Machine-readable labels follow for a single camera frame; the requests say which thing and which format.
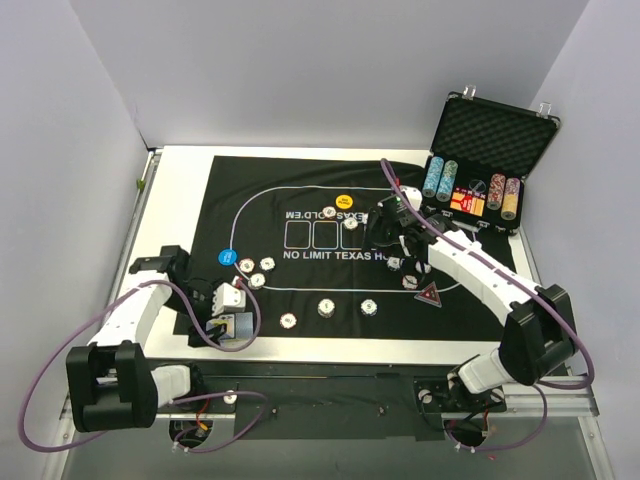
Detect grey chips top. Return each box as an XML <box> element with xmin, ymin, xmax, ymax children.
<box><xmin>343</xmin><ymin>217</ymin><xmax>359</xmax><ymax>231</ymax></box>

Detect grey chips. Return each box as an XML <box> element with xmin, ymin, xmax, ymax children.
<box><xmin>248</xmin><ymin>273</ymin><xmax>266</xmax><ymax>290</ymax></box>
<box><xmin>387</xmin><ymin>257</ymin><xmax>404</xmax><ymax>271</ymax></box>
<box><xmin>343</xmin><ymin>217</ymin><xmax>359</xmax><ymax>231</ymax></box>

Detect blue chip stack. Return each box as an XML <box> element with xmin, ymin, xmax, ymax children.
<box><xmin>360</xmin><ymin>299</ymin><xmax>378</xmax><ymax>316</ymax></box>

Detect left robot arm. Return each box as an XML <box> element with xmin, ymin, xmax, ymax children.
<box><xmin>66</xmin><ymin>245</ymin><xmax>259</xmax><ymax>433</ymax></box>

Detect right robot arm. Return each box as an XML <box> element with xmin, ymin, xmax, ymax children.
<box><xmin>363</xmin><ymin>194</ymin><xmax>578</xmax><ymax>409</ymax></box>

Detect red white 100 chip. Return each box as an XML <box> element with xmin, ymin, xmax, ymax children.
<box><xmin>238</xmin><ymin>258</ymin><xmax>255</xmax><ymax>274</ymax></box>

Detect red card deck in case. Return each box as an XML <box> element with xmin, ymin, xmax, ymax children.
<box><xmin>450</xmin><ymin>186</ymin><xmax>486</xmax><ymax>217</ymax></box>

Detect red white chip top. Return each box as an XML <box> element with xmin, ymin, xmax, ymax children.
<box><xmin>322</xmin><ymin>206</ymin><xmax>336</xmax><ymax>219</ymax></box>

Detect red triangle dealer marker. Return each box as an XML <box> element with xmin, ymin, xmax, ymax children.
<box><xmin>414</xmin><ymin>282</ymin><xmax>442</xmax><ymax>308</ymax></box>

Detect light blue chip row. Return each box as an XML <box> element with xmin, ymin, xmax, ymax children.
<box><xmin>421</xmin><ymin>156</ymin><xmax>444</xmax><ymax>198</ymax></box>

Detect yellow big blind button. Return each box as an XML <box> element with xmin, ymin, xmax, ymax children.
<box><xmin>335</xmin><ymin>194</ymin><xmax>354</xmax><ymax>210</ymax></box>

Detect grey chip stack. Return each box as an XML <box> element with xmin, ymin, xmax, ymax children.
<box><xmin>317</xmin><ymin>298</ymin><xmax>336</xmax><ymax>318</ymax></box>

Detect aluminium rail frame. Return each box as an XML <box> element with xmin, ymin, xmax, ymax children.
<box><xmin>42</xmin><ymin>145</ymin><xmax>614</xmax><ymax>480</ymax></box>

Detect green chip row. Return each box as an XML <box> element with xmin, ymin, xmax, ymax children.
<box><xmin>436</xmin><ymin>160</ymin><xmax>458</xmax><ymax>202</ymax></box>

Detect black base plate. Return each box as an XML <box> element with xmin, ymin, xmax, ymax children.
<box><xmin>164</xmin><ymin>361</ymin><xmax>506</xmax><ymax>441</ymax></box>

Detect purple cable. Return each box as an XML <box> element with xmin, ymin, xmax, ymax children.
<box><xmin>379</xmin><ymin>157</ymin><xmax>596</xmax><ymax>454</ymax></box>
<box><xmin>18</xmin><ymin>277</ymin><xmax>271</xmax><ymax>455</ymax></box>

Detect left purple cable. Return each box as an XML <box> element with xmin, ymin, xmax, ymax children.
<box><xmin>18</xmin><ymin>277</ymin><xmax>271</xmax><ymax>455</ymax></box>

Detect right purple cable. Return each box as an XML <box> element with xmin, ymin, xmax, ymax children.
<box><xmin>379</xmin><ymin>157</ymin><xmax>596</xmax><ymax>454</ymax></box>

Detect black poker table mat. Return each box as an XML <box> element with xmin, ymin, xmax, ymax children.
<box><xmin>189</xmin><ymin>156</ymin><xmax>502</xmax><ymax>342</ymax></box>

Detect red chip row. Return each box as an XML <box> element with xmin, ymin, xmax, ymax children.
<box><xmin>487</xmin><ymin>173</ymin><xmax>506</xmax><ymax>210</ymax></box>

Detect yellow chip row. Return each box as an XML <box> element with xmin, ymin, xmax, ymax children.
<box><xmin>501</xmin><ymin>178</ymin><xmax>521</xmax><ymax>220</ymax></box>

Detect black aluminium chip case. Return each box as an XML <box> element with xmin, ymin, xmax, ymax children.
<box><xmin>421</xmin><ymin>86</ymin><xmax>561</xmax><ymax>235</ymax></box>

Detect blue small blind button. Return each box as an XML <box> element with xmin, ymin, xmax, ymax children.
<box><xmin>217</xmin><ymin>248</ymin><xmax>238</xmax><ymax>266</ymax></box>

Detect red white chip front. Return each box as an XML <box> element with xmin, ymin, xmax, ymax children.
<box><xmin>279</xmin><ymin>312</ymin><xmax>297</xmax><ymax>330</ymax></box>

